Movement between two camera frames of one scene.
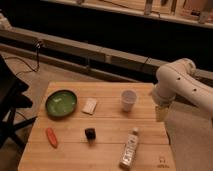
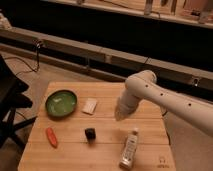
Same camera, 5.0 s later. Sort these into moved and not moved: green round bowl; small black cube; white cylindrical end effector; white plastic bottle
Moved: white cylindrical end effector
Not moved: green round bowl; small black cube; white plastic bottle
